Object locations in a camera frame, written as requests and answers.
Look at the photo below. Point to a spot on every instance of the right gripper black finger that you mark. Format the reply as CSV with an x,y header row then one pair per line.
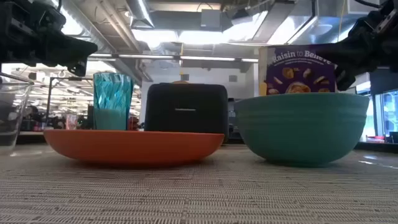
x,y
340,53
345,77

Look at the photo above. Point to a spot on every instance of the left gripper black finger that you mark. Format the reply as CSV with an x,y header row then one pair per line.
x,y
77,69
74,51

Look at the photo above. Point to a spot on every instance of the teal faceted plastic tumbler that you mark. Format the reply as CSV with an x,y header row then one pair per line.
x,y
112,99

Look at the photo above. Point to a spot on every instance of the purple raisin cereal box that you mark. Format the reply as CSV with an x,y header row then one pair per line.
x,y
295,71

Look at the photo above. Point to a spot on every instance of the beige bagel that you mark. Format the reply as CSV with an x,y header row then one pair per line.
x,y
180,82

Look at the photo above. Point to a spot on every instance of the pink translucent cup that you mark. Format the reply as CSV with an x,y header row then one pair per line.
x,y
71,122

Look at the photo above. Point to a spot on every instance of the teal ribbed bowl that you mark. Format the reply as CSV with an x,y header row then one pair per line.
x,y
301,127

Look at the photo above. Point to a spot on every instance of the clear plastic container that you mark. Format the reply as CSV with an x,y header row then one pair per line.
x,y
12,118

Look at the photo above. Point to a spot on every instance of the orange plastic plate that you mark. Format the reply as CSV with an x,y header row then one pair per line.
x,y
133,146

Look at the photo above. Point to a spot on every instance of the black two-slot toaster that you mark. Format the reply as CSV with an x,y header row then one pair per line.
x,y
186,99

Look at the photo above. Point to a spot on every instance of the grey woven placemat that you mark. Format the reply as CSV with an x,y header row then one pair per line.
x,y
199,193

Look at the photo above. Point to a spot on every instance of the black metal stand frame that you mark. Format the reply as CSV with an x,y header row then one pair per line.
x,y
49,99

